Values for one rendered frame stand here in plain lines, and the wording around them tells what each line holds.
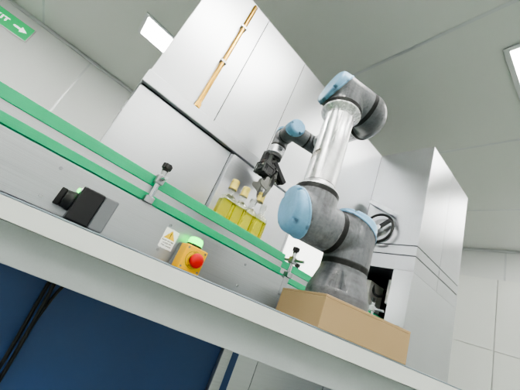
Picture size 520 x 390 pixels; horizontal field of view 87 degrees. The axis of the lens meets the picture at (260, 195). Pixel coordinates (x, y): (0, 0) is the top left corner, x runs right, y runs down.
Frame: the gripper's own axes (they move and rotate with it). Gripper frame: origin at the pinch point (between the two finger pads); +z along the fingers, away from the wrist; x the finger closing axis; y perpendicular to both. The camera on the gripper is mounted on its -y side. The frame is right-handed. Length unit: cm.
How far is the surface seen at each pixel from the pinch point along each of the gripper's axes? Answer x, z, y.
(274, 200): -12.0, -7.4, -15.6
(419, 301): 21, 6, -113
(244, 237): 14.0, 23.5, 8.8
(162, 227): 16, 34, 37
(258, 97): -15, -51, 16
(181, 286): 50, 45, 39
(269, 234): -12.0, 9.4, -20.7
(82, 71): -308, -134, 127
